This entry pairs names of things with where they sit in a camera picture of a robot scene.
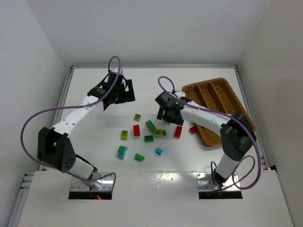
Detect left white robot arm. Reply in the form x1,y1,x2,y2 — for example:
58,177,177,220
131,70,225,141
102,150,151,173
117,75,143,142
37,71,135,180

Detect red lego brick centre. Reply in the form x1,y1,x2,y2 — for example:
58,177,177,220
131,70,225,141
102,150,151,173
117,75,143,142
133,124,141,137

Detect wicker divided basket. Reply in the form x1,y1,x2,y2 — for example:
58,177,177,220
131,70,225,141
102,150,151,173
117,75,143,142
181,77,257,148

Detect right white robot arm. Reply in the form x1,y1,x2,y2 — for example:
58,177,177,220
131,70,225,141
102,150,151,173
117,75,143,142
155,92,256,186

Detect lime lego with green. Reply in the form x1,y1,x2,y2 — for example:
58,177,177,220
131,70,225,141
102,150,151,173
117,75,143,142
153,129,166,137

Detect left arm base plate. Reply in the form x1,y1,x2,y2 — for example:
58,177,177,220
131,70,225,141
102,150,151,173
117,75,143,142
70,172,115,192

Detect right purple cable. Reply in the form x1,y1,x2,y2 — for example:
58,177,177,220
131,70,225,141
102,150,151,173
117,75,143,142
158,76,263,196

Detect red long lego brick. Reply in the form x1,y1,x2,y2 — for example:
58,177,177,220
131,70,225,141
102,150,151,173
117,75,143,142
174,125,182,139

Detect dark green lego brick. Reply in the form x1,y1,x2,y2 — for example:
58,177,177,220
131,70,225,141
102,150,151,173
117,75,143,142
144,135,154,142

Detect small red lego brick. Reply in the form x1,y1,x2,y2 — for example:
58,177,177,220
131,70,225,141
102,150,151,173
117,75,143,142
189,126,197,134

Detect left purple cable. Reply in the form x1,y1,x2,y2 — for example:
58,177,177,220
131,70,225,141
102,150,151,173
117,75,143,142
20,55,123,190

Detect small lime lego brick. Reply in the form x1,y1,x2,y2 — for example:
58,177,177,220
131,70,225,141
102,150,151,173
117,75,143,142
134,114,141,122

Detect green on cyan lego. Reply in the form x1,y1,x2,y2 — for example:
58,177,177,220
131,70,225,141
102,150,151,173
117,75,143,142
117,146,128,159

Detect green rounded lego brick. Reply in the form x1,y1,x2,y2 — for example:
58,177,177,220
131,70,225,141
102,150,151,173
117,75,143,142
134,153,145,161

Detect lime lego brick left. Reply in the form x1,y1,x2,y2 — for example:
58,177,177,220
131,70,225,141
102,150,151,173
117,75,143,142
121,131,128,140

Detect purple cable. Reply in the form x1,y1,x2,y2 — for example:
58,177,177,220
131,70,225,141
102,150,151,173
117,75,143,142
20,55,123,190
158,76,263,196

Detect small cyan lego brick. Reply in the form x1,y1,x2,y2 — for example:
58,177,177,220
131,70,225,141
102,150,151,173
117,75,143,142
155,148,162,156

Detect green lego on red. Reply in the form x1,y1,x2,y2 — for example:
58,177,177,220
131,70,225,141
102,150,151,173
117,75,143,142
145,120,156,132

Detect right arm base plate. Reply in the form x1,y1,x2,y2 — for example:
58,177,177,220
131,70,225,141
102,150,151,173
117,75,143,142
196,172,241,192

